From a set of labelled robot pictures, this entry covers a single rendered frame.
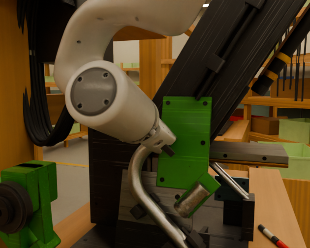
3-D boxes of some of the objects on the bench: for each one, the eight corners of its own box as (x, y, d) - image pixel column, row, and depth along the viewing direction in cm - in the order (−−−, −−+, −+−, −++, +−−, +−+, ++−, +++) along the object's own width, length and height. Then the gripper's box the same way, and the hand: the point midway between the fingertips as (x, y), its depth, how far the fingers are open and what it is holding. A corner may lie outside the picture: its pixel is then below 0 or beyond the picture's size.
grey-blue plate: (247, 224, 83) (249, 177, 82) (247, 227, 81) (249, 179, 80) (214, 219, 86) (215, 173, 85) (213, 222, 84) (214, 175, 83)
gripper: (92, 100, 51) (128, 121, 69) (147, 170, 46) (171, 175, 63) (123, 72, 51) (151, 101, 68) (182, 140, 46) (197, 153, 63)
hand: (159, 135), depth 64 cm, fingers closed on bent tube, 3 cm apart
